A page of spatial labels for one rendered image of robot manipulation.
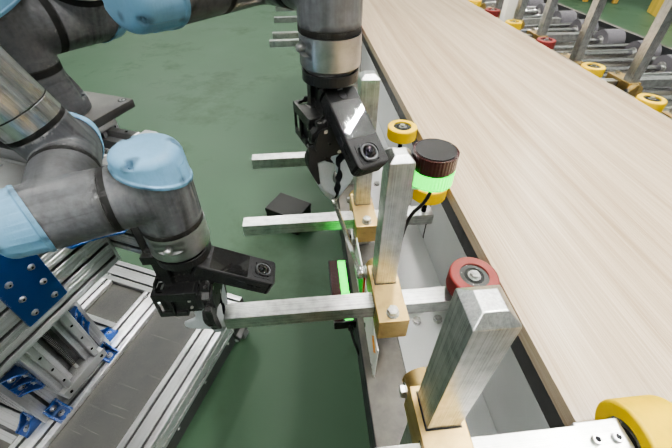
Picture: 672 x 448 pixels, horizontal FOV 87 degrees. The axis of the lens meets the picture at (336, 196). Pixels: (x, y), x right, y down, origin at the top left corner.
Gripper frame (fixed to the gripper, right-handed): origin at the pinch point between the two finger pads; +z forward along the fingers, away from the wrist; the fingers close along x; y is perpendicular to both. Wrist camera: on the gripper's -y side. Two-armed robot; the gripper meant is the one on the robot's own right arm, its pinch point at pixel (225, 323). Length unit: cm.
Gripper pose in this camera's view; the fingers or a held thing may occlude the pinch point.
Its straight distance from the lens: 67.1
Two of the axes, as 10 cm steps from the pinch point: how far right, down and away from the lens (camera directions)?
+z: -0.1, 7.7, 6.4
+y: -10.0, 0.5, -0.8
